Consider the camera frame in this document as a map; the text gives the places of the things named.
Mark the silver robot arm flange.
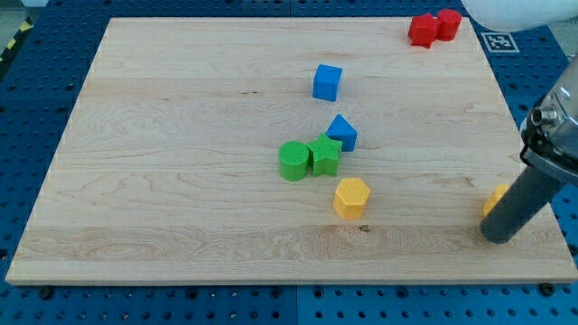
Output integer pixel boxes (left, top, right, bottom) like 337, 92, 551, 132
520, 58, 577, 186

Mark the blue cube block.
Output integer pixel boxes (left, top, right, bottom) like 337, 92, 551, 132
312, 64, 342, 102

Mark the blue triangle block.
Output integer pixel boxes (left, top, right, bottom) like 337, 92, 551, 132
325, 114, 358, 152

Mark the yellow hexagon block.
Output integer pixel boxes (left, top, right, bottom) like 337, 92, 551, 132
333, 178, 370, 219

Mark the yellow heart block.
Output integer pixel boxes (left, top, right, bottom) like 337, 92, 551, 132
482, 183, 509, 217

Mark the light wooden board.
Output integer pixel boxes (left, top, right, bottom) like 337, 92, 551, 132
6, 17, 577, 286

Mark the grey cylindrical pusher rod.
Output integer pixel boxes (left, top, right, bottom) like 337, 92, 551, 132
480, 166, 564, 244

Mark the green cylinder block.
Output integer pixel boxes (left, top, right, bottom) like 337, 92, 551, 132
278, 141, 310, 181

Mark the red cylinder block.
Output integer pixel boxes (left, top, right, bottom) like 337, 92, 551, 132
437, 9, 461, 42

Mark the black white fiducial tag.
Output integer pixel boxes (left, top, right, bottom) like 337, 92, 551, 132
481, 32, 519, 53

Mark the green star block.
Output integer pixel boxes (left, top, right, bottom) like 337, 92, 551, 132
307, 134, 342, 177

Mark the red star block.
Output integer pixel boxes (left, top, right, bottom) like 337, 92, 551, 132
407, 14, 441, 49

